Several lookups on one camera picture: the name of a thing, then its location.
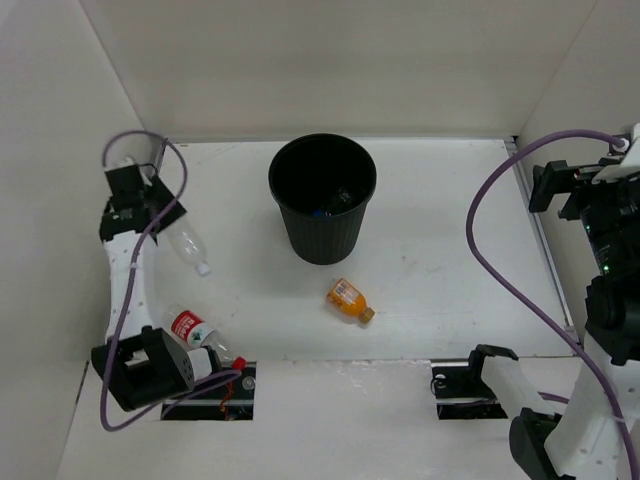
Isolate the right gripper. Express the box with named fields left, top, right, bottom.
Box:
left=530, top=156, right=640, bottom=274

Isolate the clear bottle white cap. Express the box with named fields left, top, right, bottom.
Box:
left=164, top=215, right=211, bottom=277

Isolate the clear bottle blue label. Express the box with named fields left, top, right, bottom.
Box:
left=311, top=186, right=366, bottom=218

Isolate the orange juice bottle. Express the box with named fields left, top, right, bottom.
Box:
left=326, top=278, right=375, bottom=325

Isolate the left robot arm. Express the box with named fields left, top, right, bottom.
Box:
left=91, top=164, right=225, bottom=411

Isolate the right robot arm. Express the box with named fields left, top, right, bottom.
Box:
left=463, top=157, right=639, bottom=479

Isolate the black plastic waste bin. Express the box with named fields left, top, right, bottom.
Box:
left=268, top=133, right=377, bottom=265

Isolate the clear bottle red label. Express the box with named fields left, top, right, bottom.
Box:
left=164, top=304, right=247, bottom=370

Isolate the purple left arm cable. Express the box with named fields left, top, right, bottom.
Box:
left=99, top=130, right=241, bottom=432

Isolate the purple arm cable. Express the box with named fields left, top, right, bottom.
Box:
left=465, top=128, right=636, bottom=480
left=99, top=130, right=241, bottom=432

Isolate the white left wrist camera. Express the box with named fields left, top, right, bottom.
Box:
left=116, top=156, right=139, bottom=169

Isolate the left aluminium rail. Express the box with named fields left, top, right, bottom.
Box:
left=149, top=132, right=168, bottom=174

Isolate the aluminium rail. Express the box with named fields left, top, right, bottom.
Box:
left=149, top=132, right=168, bottom=174
left=511, top=162, right=582, bottom=346

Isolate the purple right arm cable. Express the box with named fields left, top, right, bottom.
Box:
left=465, top=128, right=636, bottom=480

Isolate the right aluminium rail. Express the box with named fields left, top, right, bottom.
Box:
left=511, top=162, right=582, bottom=346

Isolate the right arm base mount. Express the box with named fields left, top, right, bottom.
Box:
left=430, top=360, right=507, bottom=420

